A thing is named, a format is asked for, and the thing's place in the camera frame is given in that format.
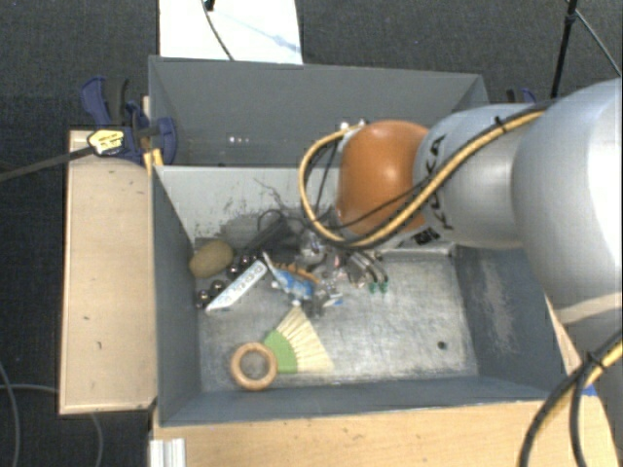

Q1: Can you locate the orange striped toy piece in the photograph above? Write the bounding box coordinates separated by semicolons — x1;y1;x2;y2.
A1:
273;259;321;284

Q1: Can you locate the blue and white toy animal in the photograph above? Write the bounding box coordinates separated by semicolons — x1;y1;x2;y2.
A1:
270;263;315;306

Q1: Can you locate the green and cream fan brush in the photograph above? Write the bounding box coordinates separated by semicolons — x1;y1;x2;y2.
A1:
262;305;337;376

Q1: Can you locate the grey metal bin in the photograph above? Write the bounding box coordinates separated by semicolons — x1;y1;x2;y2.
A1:
147;54;569;428

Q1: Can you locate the white remote control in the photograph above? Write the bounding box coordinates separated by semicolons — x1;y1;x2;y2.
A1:
203;259;270;315

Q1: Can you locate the brown kiwi fruit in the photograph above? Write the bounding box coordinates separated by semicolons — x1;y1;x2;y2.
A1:
188;239;235;280

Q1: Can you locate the pale wood board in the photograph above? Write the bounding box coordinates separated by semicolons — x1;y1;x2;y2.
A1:
57;128;160;415

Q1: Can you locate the string of black beads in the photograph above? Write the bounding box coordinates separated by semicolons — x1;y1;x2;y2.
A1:
194;254;259;310

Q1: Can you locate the wooden ring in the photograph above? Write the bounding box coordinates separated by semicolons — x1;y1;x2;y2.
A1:
229;341;279;392

